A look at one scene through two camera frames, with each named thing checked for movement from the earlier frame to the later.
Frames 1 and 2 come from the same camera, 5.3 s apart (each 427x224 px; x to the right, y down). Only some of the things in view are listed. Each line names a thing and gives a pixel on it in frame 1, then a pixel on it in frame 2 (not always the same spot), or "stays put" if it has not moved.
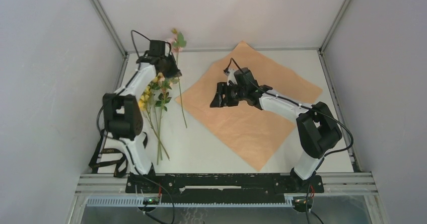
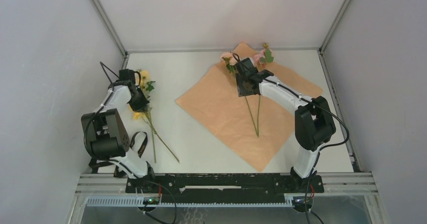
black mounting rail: (223, 187) stays put
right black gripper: (222, 88) to (242, 92)
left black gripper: (172, 74) to (143, 103)
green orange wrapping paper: (253, 135) stays put
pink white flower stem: (163, 85) to (230, 61)
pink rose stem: (178, 42) to (268, 58)
